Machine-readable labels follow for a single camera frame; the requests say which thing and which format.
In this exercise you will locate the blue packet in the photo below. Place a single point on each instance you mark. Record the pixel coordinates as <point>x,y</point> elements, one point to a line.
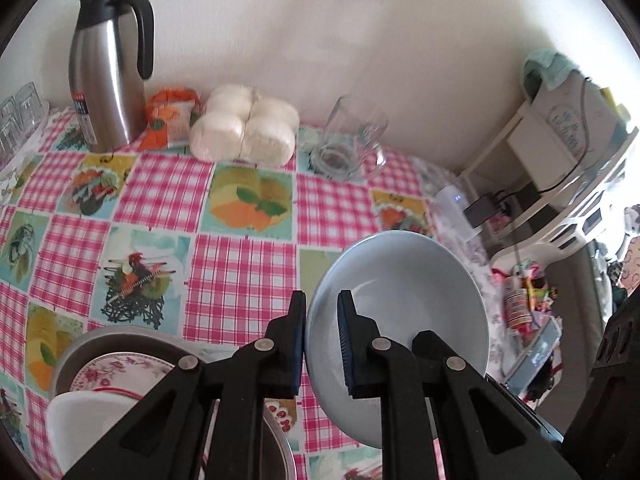
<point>537,355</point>

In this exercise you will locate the clear glass mug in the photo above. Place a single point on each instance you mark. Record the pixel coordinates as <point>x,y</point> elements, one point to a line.
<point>345,140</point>

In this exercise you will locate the colourful patterned tube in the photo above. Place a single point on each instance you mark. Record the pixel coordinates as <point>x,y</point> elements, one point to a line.
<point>517,305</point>

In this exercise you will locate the white tray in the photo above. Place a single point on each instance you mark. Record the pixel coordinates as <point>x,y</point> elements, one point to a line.
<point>20,160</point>

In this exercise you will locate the white furniture frame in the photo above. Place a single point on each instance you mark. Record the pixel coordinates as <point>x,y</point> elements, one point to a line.
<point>565,215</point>

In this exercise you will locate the pale blue bowl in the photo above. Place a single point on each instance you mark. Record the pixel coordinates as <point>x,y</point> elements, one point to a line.
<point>415,285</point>

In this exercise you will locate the white square bowl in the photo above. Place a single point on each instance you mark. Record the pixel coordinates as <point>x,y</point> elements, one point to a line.
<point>85,425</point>

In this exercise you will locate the stainless steel basin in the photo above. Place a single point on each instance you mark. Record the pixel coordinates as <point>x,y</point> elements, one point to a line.
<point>125,337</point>

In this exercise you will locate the bag of steamed buns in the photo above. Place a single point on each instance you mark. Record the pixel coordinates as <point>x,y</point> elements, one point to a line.
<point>245,125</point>

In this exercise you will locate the orange snack packet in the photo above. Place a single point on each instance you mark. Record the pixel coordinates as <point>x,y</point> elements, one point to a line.
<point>167,120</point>

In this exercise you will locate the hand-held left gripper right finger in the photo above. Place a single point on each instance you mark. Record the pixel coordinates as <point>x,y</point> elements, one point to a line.
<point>345,340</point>

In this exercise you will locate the black charger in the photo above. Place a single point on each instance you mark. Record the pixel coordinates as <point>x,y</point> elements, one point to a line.
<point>482,210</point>

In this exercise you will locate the white power strip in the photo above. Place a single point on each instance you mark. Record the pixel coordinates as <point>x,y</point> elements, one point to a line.
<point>450,205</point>

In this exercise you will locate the grey printed bag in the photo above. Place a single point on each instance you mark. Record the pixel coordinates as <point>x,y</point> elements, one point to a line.
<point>565,120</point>

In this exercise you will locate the stainless steel thermos jug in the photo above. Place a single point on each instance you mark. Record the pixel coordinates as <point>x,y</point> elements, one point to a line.
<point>105,75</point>

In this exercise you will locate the round pink floral plate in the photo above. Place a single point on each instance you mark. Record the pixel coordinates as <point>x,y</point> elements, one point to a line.
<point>115,367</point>

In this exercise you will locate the teal cloth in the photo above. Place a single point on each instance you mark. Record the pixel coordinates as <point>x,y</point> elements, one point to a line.
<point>547,65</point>

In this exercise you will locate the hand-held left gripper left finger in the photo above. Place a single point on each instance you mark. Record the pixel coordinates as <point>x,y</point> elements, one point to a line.
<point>298,340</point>

